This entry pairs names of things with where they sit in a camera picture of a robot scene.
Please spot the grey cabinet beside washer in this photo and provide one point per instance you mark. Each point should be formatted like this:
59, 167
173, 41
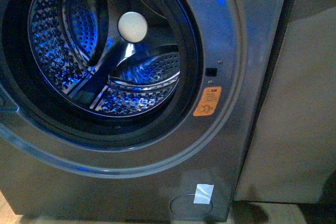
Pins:
291, 152

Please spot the perforated steel washer drum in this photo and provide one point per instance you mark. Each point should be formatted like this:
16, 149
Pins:
82, 57

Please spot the orange warning sticker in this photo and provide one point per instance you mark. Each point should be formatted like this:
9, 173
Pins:
208, 101

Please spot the round filter access cover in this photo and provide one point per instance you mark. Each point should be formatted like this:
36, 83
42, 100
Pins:
184, 207

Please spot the round white drum hub cap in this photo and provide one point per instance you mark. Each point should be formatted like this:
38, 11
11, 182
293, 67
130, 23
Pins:
132, 27

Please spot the dark grey washing machine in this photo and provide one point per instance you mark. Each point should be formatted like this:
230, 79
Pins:
60, 161

